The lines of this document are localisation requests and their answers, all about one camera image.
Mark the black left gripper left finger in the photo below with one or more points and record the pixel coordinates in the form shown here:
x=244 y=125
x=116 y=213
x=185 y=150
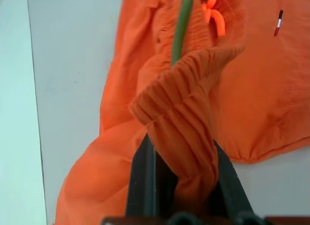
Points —
x=143 y=186

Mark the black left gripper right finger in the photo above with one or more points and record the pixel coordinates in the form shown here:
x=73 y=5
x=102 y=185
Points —
x=230 y=186

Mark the orange shorts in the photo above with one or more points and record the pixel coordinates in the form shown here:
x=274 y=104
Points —
x=242 y=101

